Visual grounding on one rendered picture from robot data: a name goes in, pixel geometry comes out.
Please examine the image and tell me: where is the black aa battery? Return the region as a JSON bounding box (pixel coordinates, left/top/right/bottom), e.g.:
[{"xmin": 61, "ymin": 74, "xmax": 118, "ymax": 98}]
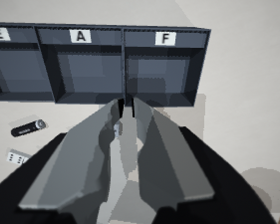
[{"xmin": 11, "ymin": 119, "xmax": 45, "ymax": 137}]

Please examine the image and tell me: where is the dark grey rack of three bins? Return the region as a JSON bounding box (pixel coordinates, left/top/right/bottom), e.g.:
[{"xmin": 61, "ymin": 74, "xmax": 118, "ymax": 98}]
[{"xmin": 0, "ymin": 22, "xmax": 211, "ymax": 108}]

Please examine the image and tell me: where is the white domino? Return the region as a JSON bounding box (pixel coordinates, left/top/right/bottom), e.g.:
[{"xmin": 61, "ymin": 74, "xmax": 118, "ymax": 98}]
[{"xmin": 7, "ymin": 149, "xmax": 32, "ymax": 165}]

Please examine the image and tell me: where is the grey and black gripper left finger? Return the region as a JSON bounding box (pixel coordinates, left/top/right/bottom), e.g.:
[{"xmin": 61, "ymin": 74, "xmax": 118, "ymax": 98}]
[{"xmin": 0, "ymin": 98, "xmax": 125, "ymax": 224}]

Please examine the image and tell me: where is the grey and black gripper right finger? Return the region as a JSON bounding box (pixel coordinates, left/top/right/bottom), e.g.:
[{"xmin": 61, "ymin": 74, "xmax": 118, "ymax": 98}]
[{"xmin": 132, "ymin": 97, "xmax": 277, "ymax": 224}]

